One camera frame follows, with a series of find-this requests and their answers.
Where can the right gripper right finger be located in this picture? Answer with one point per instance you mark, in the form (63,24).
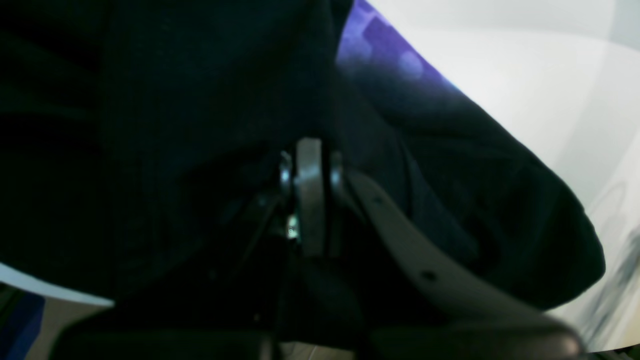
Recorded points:
(418,303)

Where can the black T-shirt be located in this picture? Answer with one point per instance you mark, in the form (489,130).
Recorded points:
(133,131)

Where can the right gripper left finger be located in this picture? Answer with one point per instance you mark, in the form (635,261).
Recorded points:
(225,302)

